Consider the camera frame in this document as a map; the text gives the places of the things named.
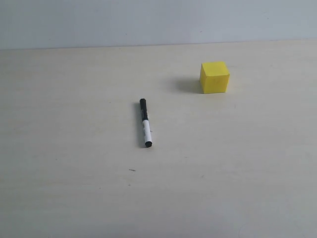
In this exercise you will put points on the black and white marker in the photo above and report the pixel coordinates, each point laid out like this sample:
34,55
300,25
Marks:
145,123

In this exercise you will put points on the yellow cube block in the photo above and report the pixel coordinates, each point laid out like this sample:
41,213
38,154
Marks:
214,77

